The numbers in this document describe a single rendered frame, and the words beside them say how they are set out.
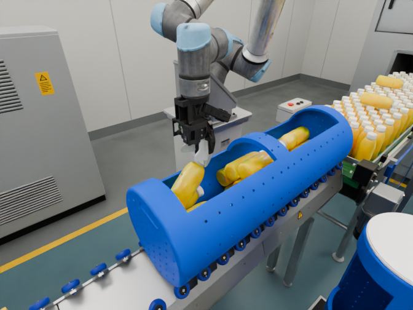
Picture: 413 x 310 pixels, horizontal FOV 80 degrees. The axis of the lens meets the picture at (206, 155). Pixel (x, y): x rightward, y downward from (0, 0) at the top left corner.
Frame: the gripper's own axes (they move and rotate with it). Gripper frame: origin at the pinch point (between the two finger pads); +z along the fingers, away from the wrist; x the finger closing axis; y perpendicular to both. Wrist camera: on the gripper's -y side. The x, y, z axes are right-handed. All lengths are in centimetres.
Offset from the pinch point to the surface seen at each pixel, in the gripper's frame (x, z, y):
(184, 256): 18.3, 7.7, 20.4
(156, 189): 4.9, -1.3, 18.3
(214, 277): 16.7, 29.8, 9.5
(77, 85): -270, 46, -31
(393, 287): 52, 23, -22
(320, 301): 34, 107, -60
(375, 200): 34, 40, -77
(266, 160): 8.2, 5.7, -21.0
